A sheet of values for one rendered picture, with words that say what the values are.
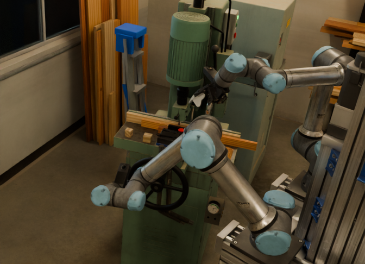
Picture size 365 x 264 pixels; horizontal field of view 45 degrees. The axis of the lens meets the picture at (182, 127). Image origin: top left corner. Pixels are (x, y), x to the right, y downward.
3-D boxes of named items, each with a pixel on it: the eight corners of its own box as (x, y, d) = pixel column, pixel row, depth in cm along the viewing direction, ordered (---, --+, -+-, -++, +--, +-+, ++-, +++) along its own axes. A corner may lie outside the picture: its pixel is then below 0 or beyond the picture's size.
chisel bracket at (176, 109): (170, 121, 220) (171, 106, 215) (177, 110, 232) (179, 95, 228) (184, 124, 218) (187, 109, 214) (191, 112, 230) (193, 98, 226)
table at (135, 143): (105, 156, 213) (105, 145, 210) (127, 127, 239) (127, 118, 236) (229, 184, 203) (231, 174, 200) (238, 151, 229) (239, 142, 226)
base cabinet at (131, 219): (118, 271, 260) (123, 171, 226) (149, 210, 310) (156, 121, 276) (193, 291, 253) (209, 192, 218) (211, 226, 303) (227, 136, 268)
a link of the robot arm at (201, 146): (299, 225, 161) (208, 111, 150) (297, 253, 148) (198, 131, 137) (271, 237, 167) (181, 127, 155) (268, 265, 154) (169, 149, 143)
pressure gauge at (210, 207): (205, 215, 218) (207, 202, 214) (207, 211, 221) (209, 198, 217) (218, 218, 217) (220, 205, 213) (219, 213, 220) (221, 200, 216)
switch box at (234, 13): (219, 43, 229) (224, 12, 221) (222, 37, 237) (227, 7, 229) (231, 45, 228) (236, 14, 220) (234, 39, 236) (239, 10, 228)
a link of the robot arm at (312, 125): (303, 164, 209) (334, 55, 183) (285, 148, 221) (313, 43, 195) (323, 161, 214) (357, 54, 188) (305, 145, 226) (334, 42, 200)
